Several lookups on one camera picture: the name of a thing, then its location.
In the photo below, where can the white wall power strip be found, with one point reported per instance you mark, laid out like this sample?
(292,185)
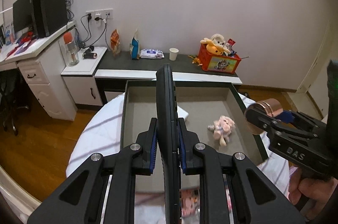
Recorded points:
(104,13)

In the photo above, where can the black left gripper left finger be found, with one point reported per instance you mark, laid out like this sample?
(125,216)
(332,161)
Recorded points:
(101,182)

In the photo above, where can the person's right hand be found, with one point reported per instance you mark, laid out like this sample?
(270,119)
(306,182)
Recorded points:
(317,190)

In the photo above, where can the orange snack bag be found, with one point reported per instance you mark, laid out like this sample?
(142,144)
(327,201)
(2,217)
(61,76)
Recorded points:
(115,43)

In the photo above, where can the black computer monitor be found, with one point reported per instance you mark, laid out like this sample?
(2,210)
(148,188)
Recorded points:
(22,17)

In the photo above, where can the white paper cup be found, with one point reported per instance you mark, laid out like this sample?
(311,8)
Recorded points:
(173,53)

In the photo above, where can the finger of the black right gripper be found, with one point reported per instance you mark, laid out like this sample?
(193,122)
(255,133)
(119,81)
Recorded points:
(266,120)
(301,121)

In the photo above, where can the green pink storage box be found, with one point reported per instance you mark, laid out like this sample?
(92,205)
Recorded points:
(204,102)

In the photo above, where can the white USB charger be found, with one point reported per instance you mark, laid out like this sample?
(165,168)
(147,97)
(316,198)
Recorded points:
(182,113)

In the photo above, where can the red toy basket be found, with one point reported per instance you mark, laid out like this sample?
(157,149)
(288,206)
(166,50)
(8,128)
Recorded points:
(218,63)

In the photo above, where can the pink pig doll figurine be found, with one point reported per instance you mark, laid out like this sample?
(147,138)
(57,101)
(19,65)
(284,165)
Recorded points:
(222,129)

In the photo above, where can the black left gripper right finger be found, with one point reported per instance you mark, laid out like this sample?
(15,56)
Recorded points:
(232,188)

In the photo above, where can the orange lid water bottle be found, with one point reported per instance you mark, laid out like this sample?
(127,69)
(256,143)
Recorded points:
(71,48)

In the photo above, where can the wet wipes pack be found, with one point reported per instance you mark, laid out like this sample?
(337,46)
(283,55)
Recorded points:
(151,54)

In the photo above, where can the blue white snack bag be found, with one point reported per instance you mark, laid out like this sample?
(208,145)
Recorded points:
(134,47)

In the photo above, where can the yellow plush toy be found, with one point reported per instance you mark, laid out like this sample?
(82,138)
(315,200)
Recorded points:
(216,45)

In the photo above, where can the white desk with drawers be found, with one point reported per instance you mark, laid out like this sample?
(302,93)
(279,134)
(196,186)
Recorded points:
(41,65)

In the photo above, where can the black computer tower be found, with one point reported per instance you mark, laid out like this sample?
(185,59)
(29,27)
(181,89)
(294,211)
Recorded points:
(48,16)

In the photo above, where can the black remote control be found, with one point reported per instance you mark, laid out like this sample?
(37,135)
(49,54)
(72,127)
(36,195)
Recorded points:
(168,141)

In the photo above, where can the rose gold metal cylinder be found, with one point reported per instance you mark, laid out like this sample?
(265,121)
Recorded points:
(270,101)

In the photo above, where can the small white side cabinet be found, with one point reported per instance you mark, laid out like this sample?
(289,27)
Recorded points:
(80,80)

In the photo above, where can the pastel brick block toy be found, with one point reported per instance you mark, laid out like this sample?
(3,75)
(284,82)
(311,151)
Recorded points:
(189,202)

